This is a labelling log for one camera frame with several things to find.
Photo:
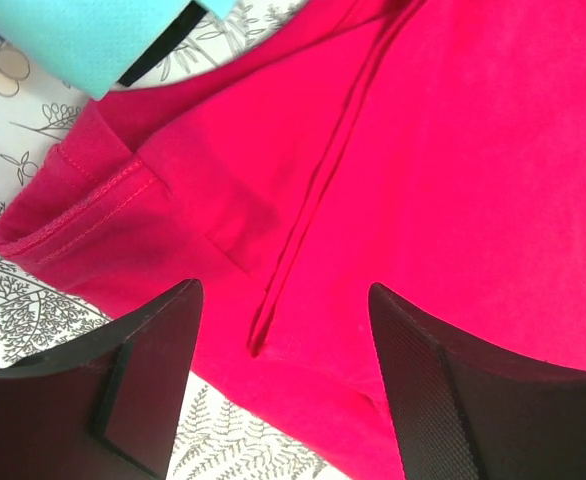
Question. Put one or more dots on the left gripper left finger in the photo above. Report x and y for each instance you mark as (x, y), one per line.
(106, 404)

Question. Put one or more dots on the magenta t shirt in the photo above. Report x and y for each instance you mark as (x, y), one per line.
(454, 174)

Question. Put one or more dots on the folded teal shirt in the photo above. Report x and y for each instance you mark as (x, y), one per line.
(96, 44)

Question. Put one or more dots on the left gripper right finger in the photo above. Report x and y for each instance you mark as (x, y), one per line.
(463, 408)

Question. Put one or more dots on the floral table mat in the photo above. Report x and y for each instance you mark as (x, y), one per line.
(200, 179)

